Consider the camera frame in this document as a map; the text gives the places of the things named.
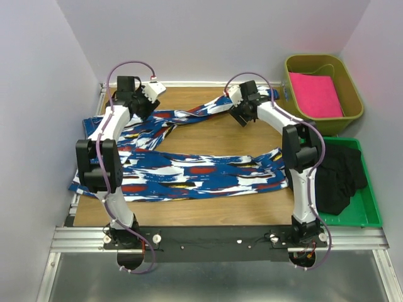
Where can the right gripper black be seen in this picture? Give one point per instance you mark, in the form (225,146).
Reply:
(235,111)

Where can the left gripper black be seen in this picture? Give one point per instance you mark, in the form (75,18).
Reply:
(150,106)

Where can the blue white red patterned pants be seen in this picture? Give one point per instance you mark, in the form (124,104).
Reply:
(152,176)

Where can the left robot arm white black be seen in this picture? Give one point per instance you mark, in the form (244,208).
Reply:
(100,169)

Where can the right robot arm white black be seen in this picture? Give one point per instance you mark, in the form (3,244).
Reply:
(302,151)

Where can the pink folded cloth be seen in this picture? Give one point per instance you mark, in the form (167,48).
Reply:
(316,95)

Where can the olive green plastic bin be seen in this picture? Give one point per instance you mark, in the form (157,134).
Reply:
(322,64)

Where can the black garment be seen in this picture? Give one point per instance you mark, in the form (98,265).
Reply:
(338,178)

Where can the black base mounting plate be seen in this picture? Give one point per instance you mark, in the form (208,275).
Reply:
(173,244)

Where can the green plastic tray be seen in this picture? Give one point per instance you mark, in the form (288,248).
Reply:
(363,209)

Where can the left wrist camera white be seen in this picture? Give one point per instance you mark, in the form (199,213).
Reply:
(153,90)

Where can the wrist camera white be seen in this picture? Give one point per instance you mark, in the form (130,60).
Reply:
(153,90)
(234,94)

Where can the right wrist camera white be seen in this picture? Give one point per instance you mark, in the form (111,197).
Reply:
(234,94)

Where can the aluminium frame rail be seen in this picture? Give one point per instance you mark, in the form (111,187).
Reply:
(357,269)

